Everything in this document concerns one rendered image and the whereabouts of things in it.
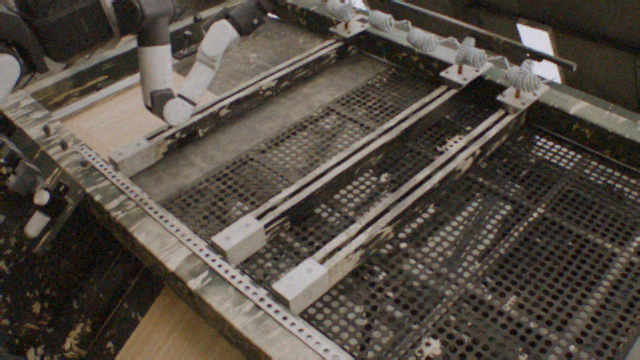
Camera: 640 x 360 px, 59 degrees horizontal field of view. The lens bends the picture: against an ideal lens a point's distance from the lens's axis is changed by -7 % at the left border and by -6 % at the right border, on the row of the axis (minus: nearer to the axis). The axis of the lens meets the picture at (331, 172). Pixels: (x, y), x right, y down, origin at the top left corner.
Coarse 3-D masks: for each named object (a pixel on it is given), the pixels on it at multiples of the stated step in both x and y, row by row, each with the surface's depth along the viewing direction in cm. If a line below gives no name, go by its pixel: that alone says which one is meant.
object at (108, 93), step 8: (256, 32) 252; (240, 40) 248; (192, 56) 233; (176, 64) 228; (184, 64) 231; (192, 64) 234; (128, 80) 218; (136, 80) 218; (112, 88) 214; (120, 88) 214; (128, 88) 217; (88, 96) 210; (96, 96) 210; (104, 96) 210; (112, 96) 213; (72, 104) 206; (80, 104) 206; (88, 104) 207; (96, 104) 209; (56, 112) 203; (64, 112) 203; (72, 112) 203; (80, 112) 205; (64, 120) 202
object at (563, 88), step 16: (320, 0) 316; (336, 0) 311; (496, 64) 257; (576, 96) 236; (592, 96) 234; (624, 112) 225; (400, 176) 246; (224, 192) 196; (368, 192) 243; (208, 208) 317; (368, 208) 238; (352, 224) 234
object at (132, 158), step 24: (360, 24) 234; (336, 48) 227; (288, 72) 213; (312, 72) 223; (240, 96) 201; (264, 96) 209; (192, 120) 190; (216, 120) 197; (144, 144) 181; (168, 144) 186; (120, 168) 176; (144, 168) 183
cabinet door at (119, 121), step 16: (176, 80) 221; (128, 96) 213; (208, 96) 211; (96, 112) 206; (112, 112) 206; (128, 112) 205; (144, 112) 205; (80, 128) 198; (96, 128) 198; (112, 128) 198; (128, 128) 198; (144, 128) 197; (96, 144) 190; (112, 144) 191
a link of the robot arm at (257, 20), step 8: (248, 0) 167; (256, 0) 167; (264, 0) 166; (272, 0) 167; (280, 0) 166; (240, 8) 167; (248, 8) 166; (256, 8) 167; (264, 8) 167; (272, 8) 168; (248, 16) 166; (256, 16) 167; (264, 16) 173; (256, 24) 168
